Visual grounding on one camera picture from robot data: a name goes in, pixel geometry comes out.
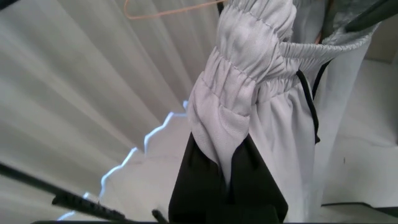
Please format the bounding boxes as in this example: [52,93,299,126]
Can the pale grey shorts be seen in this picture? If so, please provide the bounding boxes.
[186,0,382,223]

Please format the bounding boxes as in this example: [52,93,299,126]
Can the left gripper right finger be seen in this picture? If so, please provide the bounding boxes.
[228,134,290,223]

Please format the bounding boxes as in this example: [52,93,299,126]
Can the white curtain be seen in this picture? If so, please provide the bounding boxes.
[0,0,225,216]

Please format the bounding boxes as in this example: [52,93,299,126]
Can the black clothes rack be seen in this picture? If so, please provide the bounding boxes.
[0,0,225,223]

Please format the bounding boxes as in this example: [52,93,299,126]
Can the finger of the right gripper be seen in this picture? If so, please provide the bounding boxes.
[344,0,398,33]

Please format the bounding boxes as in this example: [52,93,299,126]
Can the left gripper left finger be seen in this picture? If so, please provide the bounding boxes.
[168,131,229,223]

